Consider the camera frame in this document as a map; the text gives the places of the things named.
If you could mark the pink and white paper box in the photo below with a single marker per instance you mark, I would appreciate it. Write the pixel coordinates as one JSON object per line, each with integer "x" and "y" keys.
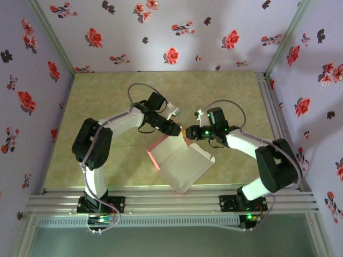
{"x": 185, "y": 166}

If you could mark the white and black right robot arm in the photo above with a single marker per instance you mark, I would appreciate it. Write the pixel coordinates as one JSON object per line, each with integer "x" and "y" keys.
{"x": 244, "y": 144}

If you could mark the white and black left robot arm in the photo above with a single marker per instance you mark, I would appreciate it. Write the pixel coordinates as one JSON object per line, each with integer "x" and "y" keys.
{"x": 118, "y": 123}

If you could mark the aluminium side rail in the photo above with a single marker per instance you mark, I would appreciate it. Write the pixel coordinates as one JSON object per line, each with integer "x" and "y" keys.
{"x": 268, "y": 93}

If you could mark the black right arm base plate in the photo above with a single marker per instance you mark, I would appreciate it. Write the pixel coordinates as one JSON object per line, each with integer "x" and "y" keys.
{"x": 226, "y": 203}

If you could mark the long aluminium base rail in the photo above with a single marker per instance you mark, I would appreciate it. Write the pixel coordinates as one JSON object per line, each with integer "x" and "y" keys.
{"x": 171, "y": 200}

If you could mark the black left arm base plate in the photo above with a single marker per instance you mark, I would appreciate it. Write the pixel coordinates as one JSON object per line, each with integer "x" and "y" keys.
{"x": 119, "y": 204}

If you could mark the aluminium corner post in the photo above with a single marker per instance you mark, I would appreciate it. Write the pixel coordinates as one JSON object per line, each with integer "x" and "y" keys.
{"x": 290, "y": 32}
{"x": 50, "y": 32}

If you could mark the aluminium frame leg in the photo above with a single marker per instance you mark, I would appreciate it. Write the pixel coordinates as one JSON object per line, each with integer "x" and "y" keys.
{"x": 319, "y": 235}
{"x": 24, "y": 235}

